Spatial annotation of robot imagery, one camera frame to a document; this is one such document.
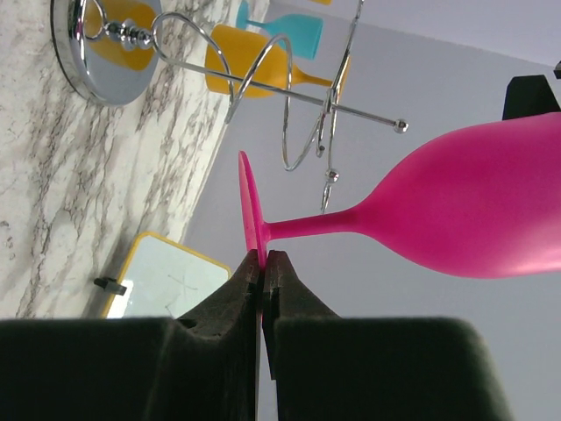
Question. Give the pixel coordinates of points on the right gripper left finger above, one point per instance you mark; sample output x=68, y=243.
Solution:
x=203, y=365

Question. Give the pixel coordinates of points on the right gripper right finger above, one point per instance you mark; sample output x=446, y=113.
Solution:
x=331, y=368

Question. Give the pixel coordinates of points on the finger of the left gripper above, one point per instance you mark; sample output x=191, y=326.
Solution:
x=527, y=96

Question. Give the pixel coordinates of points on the pink wine glass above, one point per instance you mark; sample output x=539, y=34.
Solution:
x=479, y=202

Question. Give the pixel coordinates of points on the blue wine glass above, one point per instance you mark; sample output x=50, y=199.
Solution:
x=304, y=32

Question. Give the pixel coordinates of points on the chrome wine glass rack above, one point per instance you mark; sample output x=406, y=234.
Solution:
x=108, y=51

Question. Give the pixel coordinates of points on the yellow framed whiteboard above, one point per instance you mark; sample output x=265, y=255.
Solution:
x=160, y=278

